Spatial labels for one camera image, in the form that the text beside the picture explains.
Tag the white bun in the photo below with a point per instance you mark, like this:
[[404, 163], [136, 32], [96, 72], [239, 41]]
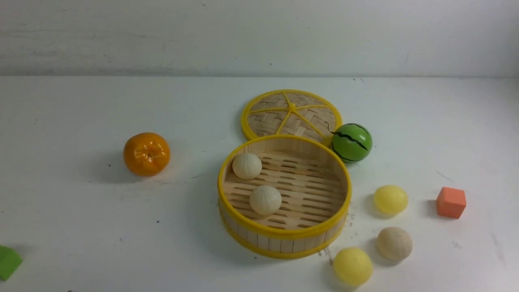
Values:
[[247, 166], [265, 200], [394, 244]]

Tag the yellow bun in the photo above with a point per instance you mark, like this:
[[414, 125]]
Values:
[[391, 199], [353, 266]]

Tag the yellow bun bottom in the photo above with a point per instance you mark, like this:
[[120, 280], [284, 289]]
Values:
[[353, 266]]

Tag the woven bamboo steamer lid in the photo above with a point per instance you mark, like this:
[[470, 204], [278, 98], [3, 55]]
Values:
[[290, 112]]

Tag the bamboo steamer tray yellow rim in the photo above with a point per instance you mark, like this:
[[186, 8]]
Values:
[[315, 189]]

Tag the green toy watermelon ball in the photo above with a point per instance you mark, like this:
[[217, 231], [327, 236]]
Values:
[[351, 142]]

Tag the orange toy tangerine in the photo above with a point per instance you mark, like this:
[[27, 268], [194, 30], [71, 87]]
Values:
[[146, 154]]

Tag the orange foam cube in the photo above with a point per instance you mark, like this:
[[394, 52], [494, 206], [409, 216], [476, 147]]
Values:
[[450, 202]]

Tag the green foam block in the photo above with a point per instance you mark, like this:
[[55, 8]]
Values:
[[10, 260]]

